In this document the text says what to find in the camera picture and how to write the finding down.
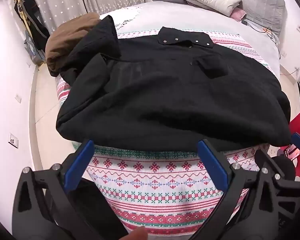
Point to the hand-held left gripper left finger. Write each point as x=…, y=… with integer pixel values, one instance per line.
x=80, y=165

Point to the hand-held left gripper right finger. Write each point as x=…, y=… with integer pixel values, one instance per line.
x=212, y=165

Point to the black jacket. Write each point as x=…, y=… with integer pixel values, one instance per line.
x=165, y=92

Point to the person's left hand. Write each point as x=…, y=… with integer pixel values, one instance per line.
x=136, y=233

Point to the smartphone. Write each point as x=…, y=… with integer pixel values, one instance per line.
x=293, y=152

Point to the dark cloth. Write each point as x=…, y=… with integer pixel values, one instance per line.
x=100, y=210

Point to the red green patterned blanket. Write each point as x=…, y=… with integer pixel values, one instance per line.
x=152, y=180

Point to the grey bag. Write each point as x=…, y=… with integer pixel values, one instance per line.
x=33, y=50

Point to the brown garment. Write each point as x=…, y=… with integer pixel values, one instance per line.
x=65, y=40

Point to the black charger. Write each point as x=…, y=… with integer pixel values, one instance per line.
x=245, y=22

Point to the pink pillow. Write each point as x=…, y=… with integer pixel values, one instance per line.
x=237, y=13

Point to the grey quilted headboard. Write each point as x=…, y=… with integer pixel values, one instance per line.
x=260, y=0

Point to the bed with grey sheet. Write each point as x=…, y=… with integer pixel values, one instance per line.
x=190, y=17

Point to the black hanging bag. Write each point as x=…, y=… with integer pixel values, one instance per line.
x=32, y=17

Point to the grey white tasselled cloth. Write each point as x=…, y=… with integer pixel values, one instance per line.
x=130, y=15

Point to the grey star-print curtain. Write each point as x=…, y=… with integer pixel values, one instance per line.
x=65, y=0

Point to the wooden coat rack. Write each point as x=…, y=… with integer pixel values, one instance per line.
x=21, y=7

